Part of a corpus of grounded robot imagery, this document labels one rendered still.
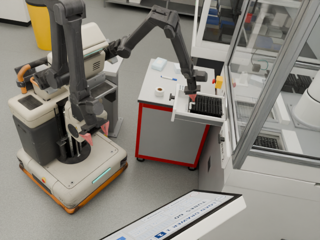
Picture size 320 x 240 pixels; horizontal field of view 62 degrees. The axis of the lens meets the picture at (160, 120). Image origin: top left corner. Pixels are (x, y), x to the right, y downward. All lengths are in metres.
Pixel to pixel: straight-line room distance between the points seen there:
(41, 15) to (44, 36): 0.29
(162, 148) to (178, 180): 0.35
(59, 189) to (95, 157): 0.36
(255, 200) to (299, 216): 0.29
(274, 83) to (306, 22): 0.23
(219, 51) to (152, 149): 1.05
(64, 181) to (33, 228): 0.41
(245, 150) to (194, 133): 0.88
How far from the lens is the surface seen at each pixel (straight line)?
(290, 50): 1.03
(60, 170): 2.16
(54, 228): 2.24
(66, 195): 2.04
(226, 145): 1.52
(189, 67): 1.53
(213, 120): 1.73
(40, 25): 4.03
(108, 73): 2.26
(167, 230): 0.91
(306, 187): 1.59
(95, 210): 2.27
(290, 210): 1.76
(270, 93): 1.11
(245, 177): 1.47
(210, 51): 2.50
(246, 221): 1.84
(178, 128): 2.12
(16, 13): 4.86
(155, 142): 2.26
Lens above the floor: 1.97
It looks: 42 degrees down
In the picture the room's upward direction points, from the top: 9 degrees clockwise
